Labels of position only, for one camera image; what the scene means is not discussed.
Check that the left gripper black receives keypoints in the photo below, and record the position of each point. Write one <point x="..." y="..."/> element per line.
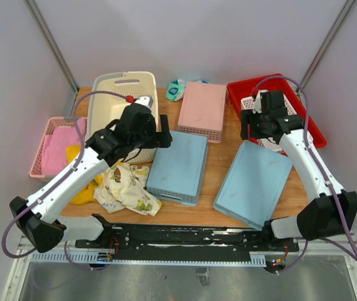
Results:
<point x="160" y="139"/>

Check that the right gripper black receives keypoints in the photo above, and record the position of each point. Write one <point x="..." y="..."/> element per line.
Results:
<point x="248" y="118"/>

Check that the white perforated basket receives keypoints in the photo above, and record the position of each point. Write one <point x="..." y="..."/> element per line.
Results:
<point x="289" y="123"/>

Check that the blue perforated basket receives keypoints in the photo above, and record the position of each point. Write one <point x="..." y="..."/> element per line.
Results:
<point x="176" y="173"/>
<point x="253" y="185"/>

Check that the pink perforated basket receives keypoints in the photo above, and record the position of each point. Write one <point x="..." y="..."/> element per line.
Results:
<point x="202" y="110"/>

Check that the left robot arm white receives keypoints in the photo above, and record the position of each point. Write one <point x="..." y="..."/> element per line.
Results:
<point x="38" y="216"/>

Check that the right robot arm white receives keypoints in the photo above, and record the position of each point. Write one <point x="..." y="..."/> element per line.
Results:
<point x="331" y="209"/>

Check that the red plastic tray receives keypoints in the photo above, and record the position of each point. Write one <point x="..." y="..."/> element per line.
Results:
<point x="242" y="89"/>

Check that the teal white sock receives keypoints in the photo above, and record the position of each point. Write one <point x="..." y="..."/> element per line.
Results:
<point x="176" y="90"/>

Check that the printed white baby cloth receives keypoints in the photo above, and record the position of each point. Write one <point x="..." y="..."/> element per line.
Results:
<point x="123" y="186"/>

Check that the large cream laundry basket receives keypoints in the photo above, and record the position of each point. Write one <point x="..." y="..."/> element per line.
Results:
<point x="106" y="105"/>

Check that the yellow cloth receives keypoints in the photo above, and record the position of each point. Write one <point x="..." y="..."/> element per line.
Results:
<point x="86" y="194"/>

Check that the pink cloth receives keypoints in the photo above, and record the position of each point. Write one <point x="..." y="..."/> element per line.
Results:
<point x="53" y="159"/>

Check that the pink basket with clothes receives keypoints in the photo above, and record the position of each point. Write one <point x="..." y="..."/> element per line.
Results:
<point x="53" y="122"/>

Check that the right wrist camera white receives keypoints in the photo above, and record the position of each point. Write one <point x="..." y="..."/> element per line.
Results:
<point x="256" y="97"/>

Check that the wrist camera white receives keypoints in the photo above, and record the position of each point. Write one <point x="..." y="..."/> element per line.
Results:
<point x="256" y="97"/>
<point x="146" y="101"/>

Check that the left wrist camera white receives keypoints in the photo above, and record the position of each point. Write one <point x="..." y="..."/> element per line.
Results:
<point x="146" y="101"/>

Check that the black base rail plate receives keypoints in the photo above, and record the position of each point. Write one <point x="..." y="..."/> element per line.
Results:
<point x="184" y="239"/>

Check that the slotted cable duct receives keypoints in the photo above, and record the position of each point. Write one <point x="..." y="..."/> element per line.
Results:
<point x="225" y="259"/>

